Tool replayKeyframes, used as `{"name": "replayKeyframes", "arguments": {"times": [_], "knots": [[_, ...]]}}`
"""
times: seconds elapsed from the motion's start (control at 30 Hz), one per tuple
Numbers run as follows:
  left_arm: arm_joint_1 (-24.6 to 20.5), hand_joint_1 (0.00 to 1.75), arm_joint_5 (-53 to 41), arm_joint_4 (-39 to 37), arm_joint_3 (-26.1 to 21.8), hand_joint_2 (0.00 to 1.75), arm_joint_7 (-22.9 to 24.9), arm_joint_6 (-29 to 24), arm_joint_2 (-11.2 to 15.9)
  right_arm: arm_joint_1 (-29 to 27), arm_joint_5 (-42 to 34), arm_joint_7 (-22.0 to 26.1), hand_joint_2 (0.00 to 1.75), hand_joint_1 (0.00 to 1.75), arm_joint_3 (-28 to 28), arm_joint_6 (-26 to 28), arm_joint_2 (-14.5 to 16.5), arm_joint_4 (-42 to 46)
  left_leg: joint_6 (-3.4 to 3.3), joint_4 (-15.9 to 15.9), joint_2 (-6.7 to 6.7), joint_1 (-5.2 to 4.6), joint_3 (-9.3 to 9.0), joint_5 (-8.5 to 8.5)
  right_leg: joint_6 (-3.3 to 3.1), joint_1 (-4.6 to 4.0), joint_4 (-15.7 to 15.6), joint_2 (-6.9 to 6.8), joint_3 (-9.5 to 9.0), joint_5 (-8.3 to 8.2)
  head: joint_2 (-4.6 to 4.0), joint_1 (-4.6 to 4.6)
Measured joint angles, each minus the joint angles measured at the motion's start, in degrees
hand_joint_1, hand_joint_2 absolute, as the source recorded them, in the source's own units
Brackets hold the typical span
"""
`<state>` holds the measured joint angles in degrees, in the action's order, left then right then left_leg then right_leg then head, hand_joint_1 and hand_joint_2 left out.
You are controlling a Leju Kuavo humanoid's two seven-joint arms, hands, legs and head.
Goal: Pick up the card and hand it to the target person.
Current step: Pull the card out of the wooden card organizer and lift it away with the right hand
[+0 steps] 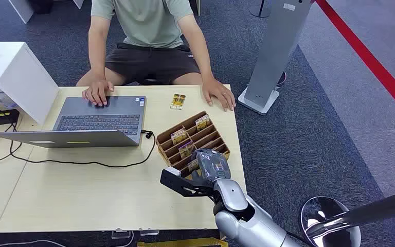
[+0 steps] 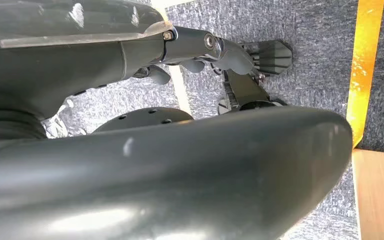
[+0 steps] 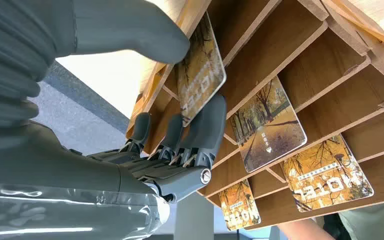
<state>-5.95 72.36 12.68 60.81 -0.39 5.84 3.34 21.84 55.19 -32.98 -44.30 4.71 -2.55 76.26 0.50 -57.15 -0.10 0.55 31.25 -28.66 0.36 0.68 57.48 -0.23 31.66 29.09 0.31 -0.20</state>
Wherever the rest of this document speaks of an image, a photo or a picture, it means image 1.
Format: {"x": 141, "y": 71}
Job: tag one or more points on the person's right hand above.
{"x": 97, "y": 92}

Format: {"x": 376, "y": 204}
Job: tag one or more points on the person's left hand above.
{"x": 218, "y": 92}

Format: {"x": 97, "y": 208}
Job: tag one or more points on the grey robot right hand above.
{"x": 211, "y": 165}

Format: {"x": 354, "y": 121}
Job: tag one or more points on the yellow printed card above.
{"x": 192, "y": 165}
{"x": 186, "y": 149}
{"x": 177, "y": 101}
{"x": 179, "y": 136}
{"x": 203, "y": 122}

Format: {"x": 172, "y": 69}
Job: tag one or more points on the person's left forearm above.
{"x": 202, "y": 61}

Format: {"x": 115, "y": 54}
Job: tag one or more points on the person's right forearm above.
{"x": 97, "y": 61}

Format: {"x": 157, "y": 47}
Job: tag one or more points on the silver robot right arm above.
{"x": 248, "y": 221}

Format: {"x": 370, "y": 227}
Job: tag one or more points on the brown slotted card holder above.
{"x": 214, "y": 137}

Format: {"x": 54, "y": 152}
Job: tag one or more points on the person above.
{"x": 149, "y": 24}

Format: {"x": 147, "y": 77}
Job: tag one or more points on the grey laptop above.
{"x": 98, "y": 109}

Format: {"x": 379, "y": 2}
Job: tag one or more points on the grey kiosk stand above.
{"x": 272, "y": 51}

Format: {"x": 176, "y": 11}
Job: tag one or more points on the white box cabinet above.
{"x": 10, "y": 68}

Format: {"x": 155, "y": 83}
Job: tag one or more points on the round grey stand base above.
{"x": 259, "y": 12}

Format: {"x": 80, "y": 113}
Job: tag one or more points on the white furniture panel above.
{"x": 22, "y": 10}

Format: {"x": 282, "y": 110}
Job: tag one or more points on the clear plastic bracket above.
{"x": 121, "y": 234}
{"x": 149, "y": 233}

